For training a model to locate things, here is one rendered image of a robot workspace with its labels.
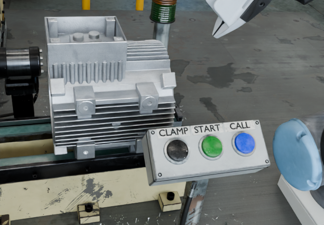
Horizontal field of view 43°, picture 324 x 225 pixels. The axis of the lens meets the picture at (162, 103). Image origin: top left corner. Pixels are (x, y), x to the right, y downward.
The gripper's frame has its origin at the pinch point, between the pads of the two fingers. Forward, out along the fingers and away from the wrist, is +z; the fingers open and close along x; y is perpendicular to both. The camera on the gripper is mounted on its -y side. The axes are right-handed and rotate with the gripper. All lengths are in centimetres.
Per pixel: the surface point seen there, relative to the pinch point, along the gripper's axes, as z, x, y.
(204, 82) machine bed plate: 22, -42, -34
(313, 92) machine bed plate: 6, -33, -62
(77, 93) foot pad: 19.1, 1.7, 15.6
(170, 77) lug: 10.6, 0.3, 3.1
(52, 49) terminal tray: 15.4, -1.2, 21.5
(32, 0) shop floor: 113, -319, -26
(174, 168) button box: 15.9, 17.6, 4.8
